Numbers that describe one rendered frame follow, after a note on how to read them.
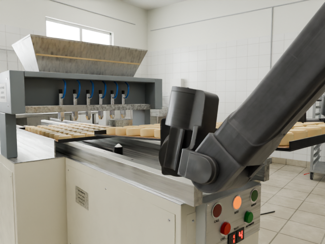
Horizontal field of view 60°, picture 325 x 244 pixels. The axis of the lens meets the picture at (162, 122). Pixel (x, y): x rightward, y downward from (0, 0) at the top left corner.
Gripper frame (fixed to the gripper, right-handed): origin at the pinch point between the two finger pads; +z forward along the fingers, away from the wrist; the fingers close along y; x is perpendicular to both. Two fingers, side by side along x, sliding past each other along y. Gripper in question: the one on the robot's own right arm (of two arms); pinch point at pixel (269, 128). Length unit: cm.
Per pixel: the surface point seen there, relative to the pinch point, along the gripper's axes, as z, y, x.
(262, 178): 3.3, -13.9, 4.2
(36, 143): 94, -9, -40
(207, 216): 20.5, -18.2, 21.7
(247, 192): 8.9, -16.0, 10.4
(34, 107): 84, 8, -21
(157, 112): 78, -8, -485
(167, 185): 29.7, -11.8, 18.7
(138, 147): 46, -11, -40
